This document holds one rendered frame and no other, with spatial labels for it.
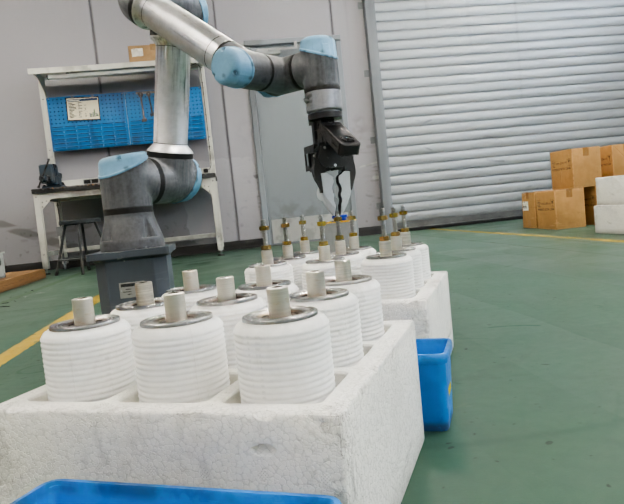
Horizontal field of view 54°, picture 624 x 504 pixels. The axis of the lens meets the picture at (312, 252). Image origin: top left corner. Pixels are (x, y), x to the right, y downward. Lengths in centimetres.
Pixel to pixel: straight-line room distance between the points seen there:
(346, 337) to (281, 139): 579
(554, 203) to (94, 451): 454
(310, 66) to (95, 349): 79
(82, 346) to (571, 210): 457
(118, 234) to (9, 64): 548
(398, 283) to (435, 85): 579
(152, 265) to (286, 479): 95
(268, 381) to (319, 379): 5
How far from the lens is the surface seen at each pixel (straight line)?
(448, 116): 680
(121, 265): 146
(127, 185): 148
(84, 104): 647
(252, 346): 57
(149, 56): 621
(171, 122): 158
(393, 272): 109
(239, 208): 637
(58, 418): 68
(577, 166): 506
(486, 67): 705
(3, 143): 678
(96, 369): 69
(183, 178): 158
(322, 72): 127
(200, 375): 63
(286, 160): 641
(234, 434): 57
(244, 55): 123
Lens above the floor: 36
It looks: 4 degrees down
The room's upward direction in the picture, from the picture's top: 6 degrees counter-clockwise
